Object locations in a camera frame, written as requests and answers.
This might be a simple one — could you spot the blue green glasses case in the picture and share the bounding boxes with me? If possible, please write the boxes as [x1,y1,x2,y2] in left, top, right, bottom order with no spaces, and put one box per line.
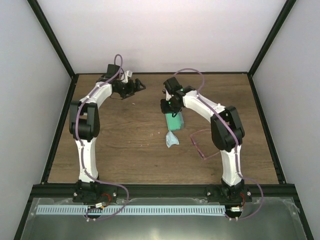
[165,112,184,131]

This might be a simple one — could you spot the light blue cleaning cloth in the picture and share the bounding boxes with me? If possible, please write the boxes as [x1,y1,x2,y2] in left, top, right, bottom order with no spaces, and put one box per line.
[165,131,180,148]

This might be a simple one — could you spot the pink transparent sunglasses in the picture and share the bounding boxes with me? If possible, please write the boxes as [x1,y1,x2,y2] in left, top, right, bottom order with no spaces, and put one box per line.
[189,128,220,160]

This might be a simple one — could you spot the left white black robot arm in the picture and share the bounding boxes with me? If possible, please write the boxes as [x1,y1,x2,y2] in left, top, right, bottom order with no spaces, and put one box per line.
[69,64,146,183]

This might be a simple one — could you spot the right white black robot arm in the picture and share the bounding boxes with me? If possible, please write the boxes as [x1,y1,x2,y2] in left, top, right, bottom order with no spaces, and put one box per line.
[160,77,245,202]

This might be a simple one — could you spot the shiny metal front plate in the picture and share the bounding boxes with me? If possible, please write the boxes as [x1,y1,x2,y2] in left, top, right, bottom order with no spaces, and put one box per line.
[21,197,307,240]

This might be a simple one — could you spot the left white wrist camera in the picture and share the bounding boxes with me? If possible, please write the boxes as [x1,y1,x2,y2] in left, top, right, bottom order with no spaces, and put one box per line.
[122,70,133,83]

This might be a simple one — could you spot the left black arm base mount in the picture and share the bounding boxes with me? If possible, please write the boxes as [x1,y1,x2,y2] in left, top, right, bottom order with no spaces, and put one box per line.
[72,180,118,204]

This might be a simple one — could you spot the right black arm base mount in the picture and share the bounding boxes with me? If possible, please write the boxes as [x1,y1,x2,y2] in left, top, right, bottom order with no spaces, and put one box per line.
[204,180,252,205]

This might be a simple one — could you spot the light blue slotted cable duct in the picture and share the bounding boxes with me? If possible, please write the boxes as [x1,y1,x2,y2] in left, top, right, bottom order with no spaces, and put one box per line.
[35,205,226,216]

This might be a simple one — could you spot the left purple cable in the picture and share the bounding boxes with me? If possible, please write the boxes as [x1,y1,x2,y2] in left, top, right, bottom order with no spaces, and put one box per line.
[75,53,130,222]

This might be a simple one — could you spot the purple cable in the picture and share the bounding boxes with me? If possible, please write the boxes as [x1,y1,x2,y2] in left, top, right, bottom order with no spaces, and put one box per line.
[75,53,130,222]
[173,68,264,222]

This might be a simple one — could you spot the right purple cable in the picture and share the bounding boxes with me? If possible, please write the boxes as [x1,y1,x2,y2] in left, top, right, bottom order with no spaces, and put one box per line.
[173,68,264,222]

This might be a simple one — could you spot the black aluminium frame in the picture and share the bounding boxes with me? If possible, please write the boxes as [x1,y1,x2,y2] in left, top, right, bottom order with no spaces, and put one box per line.
[14,0,314,240]

